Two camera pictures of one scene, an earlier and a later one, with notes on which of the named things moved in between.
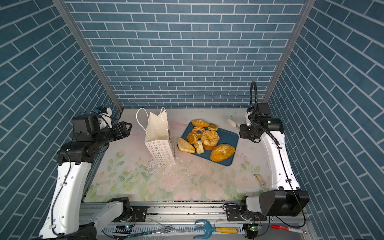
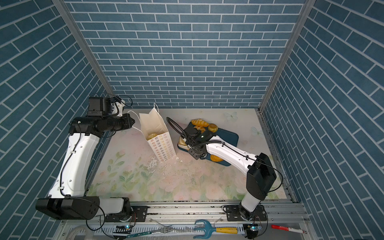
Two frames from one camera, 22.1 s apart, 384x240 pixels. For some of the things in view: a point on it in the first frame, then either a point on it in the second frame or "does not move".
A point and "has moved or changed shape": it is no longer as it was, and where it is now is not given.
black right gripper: (244, 132) to (188, 132)
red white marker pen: (287, 229) does not move
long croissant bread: (200, 123) does not move
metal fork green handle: (166, 230) does not move
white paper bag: (158, 139) has moved or changed shape
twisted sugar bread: (209, 139) has moved or changed shape
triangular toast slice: (184, 147) does not move
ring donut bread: (198, 130) does not move
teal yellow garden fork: (209, 229) does not move
